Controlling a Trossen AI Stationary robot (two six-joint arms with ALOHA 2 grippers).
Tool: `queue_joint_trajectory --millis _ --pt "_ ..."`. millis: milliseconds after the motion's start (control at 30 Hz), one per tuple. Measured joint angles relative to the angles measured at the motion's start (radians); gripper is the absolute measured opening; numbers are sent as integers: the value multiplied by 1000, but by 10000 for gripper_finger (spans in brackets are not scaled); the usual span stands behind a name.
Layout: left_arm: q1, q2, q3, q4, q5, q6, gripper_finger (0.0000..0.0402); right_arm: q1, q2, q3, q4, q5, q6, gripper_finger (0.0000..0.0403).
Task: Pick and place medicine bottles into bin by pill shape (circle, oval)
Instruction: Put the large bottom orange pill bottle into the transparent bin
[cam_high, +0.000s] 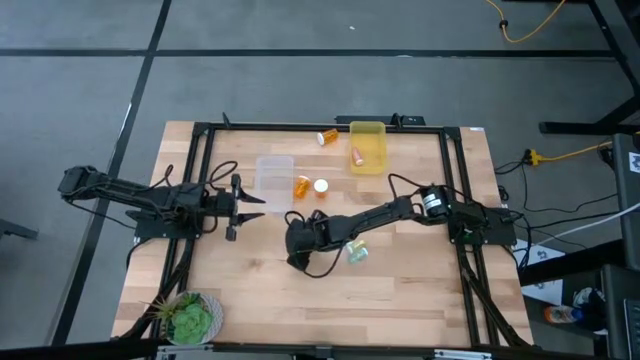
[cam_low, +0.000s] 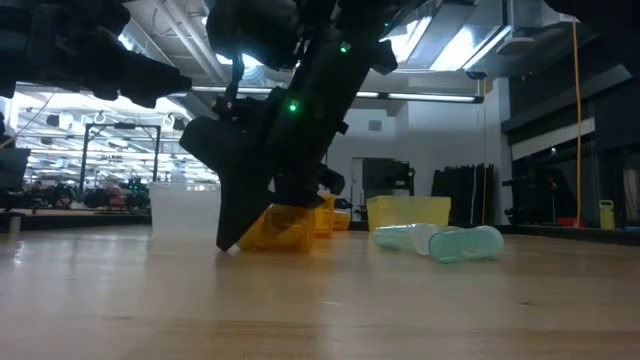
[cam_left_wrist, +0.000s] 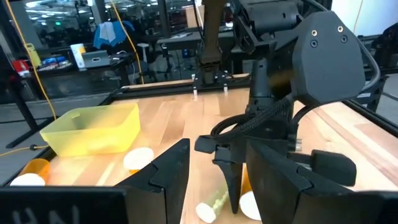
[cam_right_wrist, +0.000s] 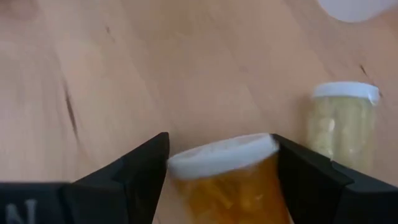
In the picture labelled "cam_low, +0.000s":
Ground black monitor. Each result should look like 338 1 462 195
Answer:
0 147 32 194

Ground black gantry frame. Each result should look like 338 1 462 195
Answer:
78 122 162 197

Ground yellow-green plastic jug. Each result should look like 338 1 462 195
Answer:
598 199 616 231

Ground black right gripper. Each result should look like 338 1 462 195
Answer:
179 88 349 252

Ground yellow extension cable black plug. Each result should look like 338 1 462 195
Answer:
571 22 585 227

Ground yellow translucent plastic bin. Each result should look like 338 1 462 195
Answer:
366 195 452 232

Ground long fluorescent tube light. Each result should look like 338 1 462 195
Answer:
189 85 485 105

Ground teal pill vial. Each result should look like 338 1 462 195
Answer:
372 223 441 256
428 224 505 265

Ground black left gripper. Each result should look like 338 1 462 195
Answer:
47 0 193 109

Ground black curtain panels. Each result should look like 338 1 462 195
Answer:
431 163 497 226

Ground clear frosted plastic bin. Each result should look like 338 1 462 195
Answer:
148 182 224 239

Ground black equipment rack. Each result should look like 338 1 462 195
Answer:
352 157 416 222

